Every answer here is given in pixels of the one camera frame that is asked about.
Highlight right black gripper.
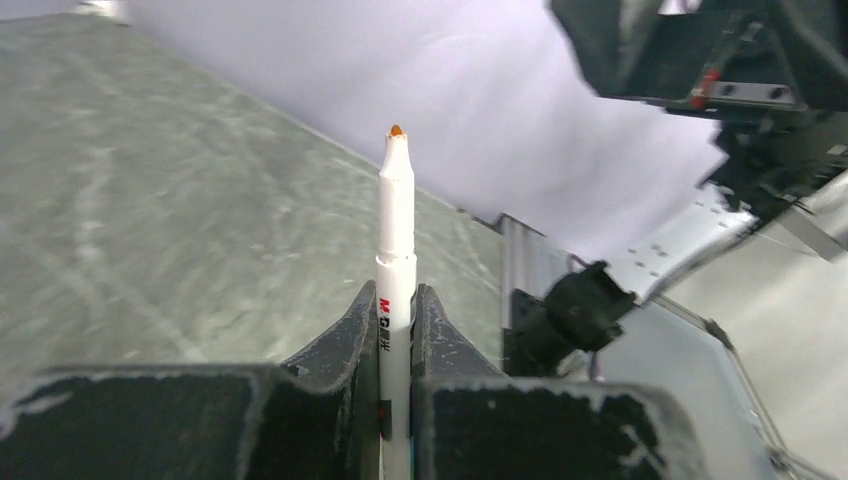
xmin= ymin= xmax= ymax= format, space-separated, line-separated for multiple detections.
xmin=550 ymin=1 xmax=847 ymax=112

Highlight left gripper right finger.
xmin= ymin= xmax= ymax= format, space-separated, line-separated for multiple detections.
xmin=412 ymin=285 xmax=709 ymax=479

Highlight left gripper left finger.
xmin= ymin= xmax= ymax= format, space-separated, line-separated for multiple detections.
xmin=1 ymin=282 xmax=379 ymax=479

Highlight white marker pen orange tip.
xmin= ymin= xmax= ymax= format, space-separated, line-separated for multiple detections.
xmin=376 ymin=125 xmax=417 ymax=479

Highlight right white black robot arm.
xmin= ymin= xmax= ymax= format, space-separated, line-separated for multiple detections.
xmin=502 ymin=1 xmax=847 ymax=377

